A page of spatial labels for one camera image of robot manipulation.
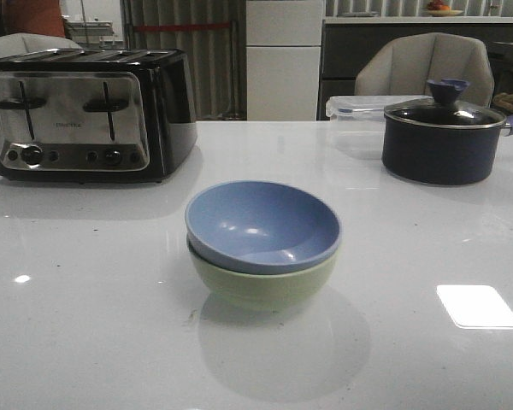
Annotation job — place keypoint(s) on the dark kitchen counter cabinet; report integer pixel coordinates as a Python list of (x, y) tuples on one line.
[(348, 44)]

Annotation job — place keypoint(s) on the glass pot lid blue knob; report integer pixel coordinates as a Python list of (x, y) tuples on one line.
[(444, 108)]

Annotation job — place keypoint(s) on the dark blue saucepan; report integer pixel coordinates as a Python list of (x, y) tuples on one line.
[(441, 154)]

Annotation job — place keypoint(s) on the person in background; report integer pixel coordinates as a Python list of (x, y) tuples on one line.
[(33, 16)]

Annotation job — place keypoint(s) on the white refrigerator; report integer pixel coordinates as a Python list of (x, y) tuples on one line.
[(283, 54)]

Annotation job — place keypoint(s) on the beige upholstered chair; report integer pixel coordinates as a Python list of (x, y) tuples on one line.
[(404, 65)]

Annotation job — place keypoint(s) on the brown cloth on right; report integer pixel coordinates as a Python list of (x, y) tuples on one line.
[(504, 102)]

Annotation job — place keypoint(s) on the black chrome four-slot toaster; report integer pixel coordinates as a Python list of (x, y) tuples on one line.
[(111, 116)]

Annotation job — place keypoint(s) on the green bowl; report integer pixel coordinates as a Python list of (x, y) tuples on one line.
[(260, 292)]

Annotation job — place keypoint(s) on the clear plastic food container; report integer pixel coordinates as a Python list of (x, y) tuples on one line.
[(357, 123)]

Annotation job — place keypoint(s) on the fruit bowl on counter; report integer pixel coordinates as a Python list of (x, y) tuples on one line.
[(438, 8)]

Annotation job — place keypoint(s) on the red barrier belt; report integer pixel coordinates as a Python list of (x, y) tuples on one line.
[(183, 28)]

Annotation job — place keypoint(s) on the blue bowl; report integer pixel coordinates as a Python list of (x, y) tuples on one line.
[(260, 227)]

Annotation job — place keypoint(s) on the grey chair behind toaster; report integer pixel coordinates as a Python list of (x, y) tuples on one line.
[(42, 47)]

